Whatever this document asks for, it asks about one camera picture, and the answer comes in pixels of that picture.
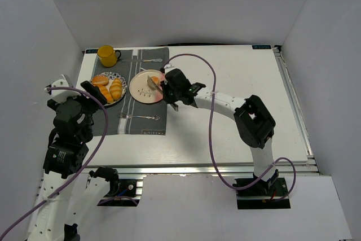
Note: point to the blue floral plate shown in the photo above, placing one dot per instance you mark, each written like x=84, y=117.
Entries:
x=112, y=76

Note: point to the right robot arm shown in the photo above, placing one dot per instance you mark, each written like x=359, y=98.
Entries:
x=254, y=122

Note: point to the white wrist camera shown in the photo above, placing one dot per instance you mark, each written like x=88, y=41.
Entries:
x=167, y=68
x=61, y=89

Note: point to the sesame bread bun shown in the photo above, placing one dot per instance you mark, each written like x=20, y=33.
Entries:
x=100, y=80

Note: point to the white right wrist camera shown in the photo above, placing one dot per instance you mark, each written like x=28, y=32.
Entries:
x=167, y=68

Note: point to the aluminium table frame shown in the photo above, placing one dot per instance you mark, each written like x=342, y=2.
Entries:
x=193, y=140

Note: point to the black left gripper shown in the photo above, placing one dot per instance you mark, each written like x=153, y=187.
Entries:
x=93, y=92

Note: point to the striped croissant right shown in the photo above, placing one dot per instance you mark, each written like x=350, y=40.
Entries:
x=116, y=89

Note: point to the silver fork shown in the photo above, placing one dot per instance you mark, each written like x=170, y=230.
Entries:
x=129, y=116

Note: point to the silver butter knife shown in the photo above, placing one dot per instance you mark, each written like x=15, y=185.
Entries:
x=157, y=60

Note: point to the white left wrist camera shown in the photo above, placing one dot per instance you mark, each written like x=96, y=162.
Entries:
x=61, y=89

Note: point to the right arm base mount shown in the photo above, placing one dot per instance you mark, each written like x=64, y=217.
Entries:
x=256, y=199

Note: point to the grey striped placemat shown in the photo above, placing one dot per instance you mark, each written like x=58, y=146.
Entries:
x=128, y=104

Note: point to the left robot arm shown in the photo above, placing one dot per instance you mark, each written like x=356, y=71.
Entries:
x=65, y=159

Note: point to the round bread bun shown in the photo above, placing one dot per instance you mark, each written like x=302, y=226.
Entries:
x=155, y=79

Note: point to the cream and pink plate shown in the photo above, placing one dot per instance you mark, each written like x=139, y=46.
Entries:
x=141, y=91

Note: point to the yellow enamel mug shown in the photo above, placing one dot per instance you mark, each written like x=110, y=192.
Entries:
x=108, y=55

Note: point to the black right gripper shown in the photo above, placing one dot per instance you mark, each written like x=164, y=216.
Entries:
x=166, y=89

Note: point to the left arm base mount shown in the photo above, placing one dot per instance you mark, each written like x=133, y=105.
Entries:
x=122, y=192

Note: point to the metal tongs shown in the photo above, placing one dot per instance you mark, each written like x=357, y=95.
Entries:
x=153, y=85

